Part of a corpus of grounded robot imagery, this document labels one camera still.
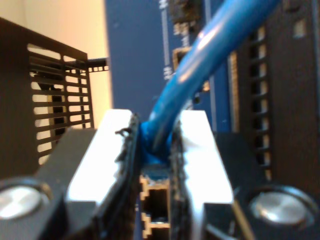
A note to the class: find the black server unit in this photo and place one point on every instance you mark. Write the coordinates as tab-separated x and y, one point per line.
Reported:
290	87

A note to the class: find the black slotted metal panel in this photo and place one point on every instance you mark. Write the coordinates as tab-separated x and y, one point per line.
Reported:
15	75

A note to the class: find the blue network switch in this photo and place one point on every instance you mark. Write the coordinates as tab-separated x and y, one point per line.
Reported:
135	50

